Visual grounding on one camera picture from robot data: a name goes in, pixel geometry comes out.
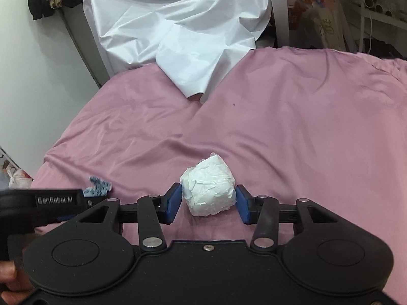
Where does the white desk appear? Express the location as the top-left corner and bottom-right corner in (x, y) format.
(271, 0), (290, 47)

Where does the person left hand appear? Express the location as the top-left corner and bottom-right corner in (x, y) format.
(0, 261), (35, 305)

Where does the pink bed sheet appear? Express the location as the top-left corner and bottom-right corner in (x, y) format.
(32, 48), (406, 304)

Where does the white plastic bag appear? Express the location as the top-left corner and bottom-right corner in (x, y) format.
(8, 169), (32, 189)

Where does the small grey fish plush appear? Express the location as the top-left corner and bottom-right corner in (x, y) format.
(83, 176), (112, 197)

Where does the white paper ball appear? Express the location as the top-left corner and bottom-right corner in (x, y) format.
(180, 153), (237, 217)

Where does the printed paper shopping bag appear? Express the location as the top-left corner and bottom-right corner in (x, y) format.
(287, 0), (357, 52)

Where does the white draped cloth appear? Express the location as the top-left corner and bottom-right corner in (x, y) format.
(83, 0), (271, 101)

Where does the grey door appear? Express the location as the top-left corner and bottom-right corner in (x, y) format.
(61, 4), (110, 87)

